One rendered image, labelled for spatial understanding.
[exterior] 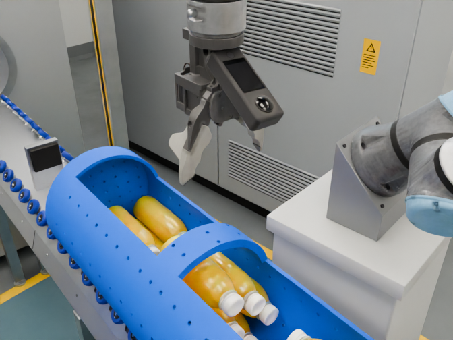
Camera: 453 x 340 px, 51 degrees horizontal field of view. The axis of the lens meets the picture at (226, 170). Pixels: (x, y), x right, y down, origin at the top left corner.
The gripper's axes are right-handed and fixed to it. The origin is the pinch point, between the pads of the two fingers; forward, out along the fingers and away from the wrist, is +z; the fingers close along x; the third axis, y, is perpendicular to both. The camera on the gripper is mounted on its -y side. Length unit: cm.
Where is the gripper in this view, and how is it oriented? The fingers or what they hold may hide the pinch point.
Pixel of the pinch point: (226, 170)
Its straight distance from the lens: 69.8
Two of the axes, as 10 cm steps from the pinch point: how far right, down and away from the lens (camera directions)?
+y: -6.5, -4.1, 6.5
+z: 0.0, 8.5, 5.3
